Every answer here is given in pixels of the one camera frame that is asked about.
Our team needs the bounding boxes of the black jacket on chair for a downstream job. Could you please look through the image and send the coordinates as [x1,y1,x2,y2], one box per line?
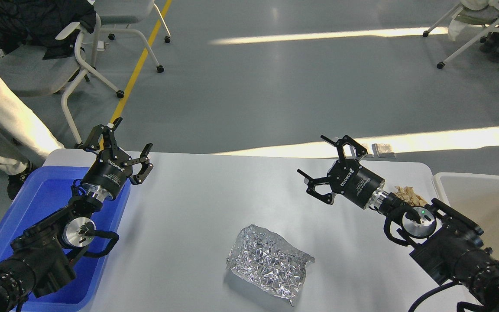
[0,0,96,59]

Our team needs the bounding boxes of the silver foil bag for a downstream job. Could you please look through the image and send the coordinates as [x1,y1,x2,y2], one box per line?
[226,224,315,306]

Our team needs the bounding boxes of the crumpled brown paper ball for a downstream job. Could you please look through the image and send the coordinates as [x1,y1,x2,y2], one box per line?
[395,186,428,207]

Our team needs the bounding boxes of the right silver floor plate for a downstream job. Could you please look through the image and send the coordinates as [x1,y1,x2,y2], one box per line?
[372,143,397,159]

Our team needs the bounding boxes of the grey chair white frame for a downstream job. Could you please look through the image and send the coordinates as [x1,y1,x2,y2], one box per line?
[0,22,124,144]

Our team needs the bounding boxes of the white plastic bin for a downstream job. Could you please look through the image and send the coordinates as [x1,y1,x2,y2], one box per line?
[433,172,499,260]

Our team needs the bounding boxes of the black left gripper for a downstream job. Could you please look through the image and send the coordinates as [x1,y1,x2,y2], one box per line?
[78,117,154,200]

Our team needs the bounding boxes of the person in grey trousers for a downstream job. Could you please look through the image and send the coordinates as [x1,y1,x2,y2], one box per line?
[0,78,64,200]

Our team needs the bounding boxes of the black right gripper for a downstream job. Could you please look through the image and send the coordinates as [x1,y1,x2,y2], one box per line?
[297,135,385,210]

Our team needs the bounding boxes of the white chair top right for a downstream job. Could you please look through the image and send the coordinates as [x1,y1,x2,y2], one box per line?
[423,0,499,72]

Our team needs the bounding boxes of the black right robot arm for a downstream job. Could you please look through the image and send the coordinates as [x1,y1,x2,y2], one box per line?
[299,136,499,312]

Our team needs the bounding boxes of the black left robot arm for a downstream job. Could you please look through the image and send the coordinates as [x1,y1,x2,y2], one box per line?
[0,117,154,312]

